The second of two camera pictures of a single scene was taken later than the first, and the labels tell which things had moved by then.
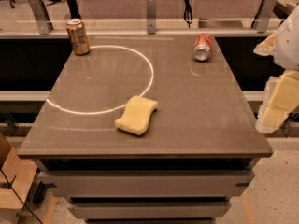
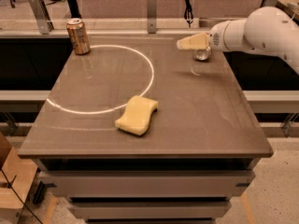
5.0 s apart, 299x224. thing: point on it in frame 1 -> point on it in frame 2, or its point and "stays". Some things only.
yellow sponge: x=136 y=118 stays
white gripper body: x=288 y=42 -> x=217 y=40
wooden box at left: x=16 y=177 stays
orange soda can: x=78 y=37 stays
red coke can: x=202 y=47 stays
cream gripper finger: x=280 y=98 -> x=200 y=41
